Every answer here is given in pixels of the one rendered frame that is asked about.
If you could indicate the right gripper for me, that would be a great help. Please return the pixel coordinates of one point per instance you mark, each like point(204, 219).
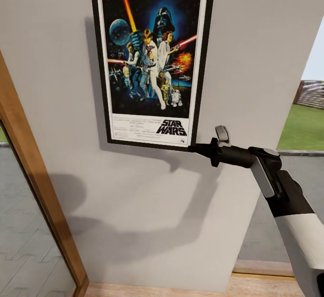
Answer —
point(230, 155)

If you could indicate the poster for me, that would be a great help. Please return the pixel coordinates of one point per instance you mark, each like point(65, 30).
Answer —
point(152, 57)

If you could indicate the fixed window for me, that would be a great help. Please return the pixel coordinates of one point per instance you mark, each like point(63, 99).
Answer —
point(301, 149)

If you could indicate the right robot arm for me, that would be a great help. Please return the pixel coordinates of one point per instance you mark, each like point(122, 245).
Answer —
point(301, 230)

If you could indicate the door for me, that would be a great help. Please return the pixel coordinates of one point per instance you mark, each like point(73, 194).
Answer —
point(38, 257)

